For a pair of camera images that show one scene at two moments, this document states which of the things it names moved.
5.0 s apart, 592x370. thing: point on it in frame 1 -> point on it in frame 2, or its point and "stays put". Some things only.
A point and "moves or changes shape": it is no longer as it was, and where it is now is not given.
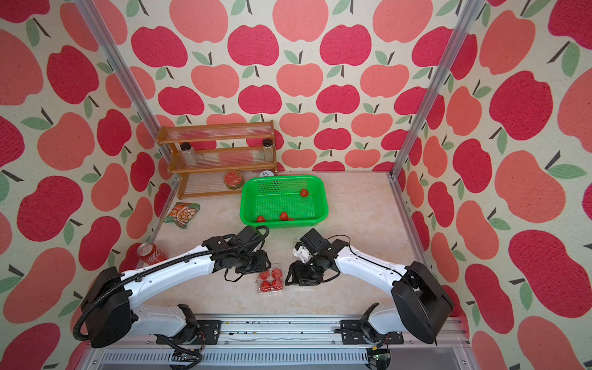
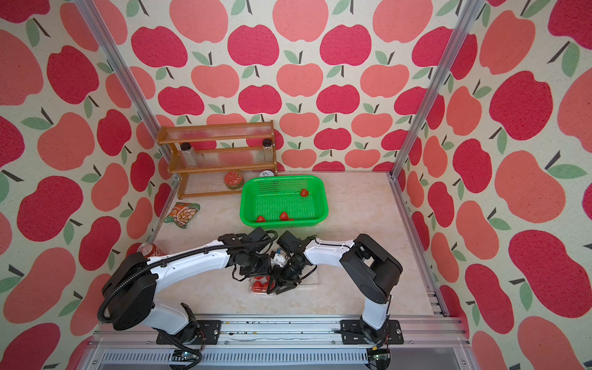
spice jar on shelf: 268,152 stays put
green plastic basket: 269,196 stays put
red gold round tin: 233,179 stays put
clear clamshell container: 271,280 moves or changes shape
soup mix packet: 182,213 stays put
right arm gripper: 297,274 -> 281,280
